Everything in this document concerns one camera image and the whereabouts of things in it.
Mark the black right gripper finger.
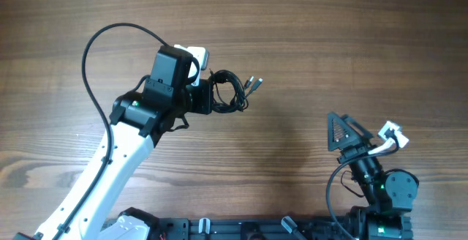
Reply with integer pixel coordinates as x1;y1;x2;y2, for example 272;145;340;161
328;112;357;151
341;114;374;142

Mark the black usb cable bundle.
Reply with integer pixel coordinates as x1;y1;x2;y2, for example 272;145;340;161
208;70;263;114

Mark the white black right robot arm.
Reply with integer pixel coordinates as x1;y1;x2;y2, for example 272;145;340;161
325;112;420;239

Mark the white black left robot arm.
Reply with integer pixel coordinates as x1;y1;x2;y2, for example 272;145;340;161
32;45;212;239

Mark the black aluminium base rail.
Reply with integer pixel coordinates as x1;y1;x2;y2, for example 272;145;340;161
105;216;414;240

